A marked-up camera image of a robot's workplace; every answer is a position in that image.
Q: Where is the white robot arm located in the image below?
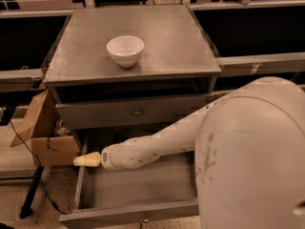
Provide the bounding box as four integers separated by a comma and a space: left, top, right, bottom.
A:
74, 77, 305, 229

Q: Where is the grey drawer cabinet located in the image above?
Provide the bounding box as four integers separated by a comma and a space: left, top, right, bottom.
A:
44, 5, 221, 141

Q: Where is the grey open middle drawer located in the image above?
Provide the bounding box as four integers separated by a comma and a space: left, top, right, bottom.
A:
60, 152, 199, 229

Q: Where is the white ceramic bowl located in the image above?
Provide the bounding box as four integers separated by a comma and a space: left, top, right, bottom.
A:
106, 35, 145, 68

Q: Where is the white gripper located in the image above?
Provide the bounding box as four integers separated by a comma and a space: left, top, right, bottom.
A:
73, 141, 133, 171

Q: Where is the grey rail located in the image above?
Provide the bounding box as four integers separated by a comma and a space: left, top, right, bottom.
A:
216, 52, 305, 76
0, 69, 44, 93

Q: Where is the grey rail left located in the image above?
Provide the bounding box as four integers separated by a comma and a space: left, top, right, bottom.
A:
0, 69, 44, 93

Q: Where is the grey top drawer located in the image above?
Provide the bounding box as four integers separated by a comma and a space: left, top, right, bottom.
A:
56, 94, 209, 130

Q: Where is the grey rail right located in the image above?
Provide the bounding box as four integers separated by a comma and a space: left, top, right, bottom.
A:
216, 52, 305, 76

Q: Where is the black cable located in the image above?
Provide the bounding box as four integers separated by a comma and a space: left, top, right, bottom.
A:
2, 107, 68, 216

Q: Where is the black stand leg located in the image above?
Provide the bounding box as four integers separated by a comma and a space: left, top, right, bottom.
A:
19, 166, 44, 219

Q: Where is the brown cardboard box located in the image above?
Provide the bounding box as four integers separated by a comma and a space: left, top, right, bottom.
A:
10, 90, 79, 167

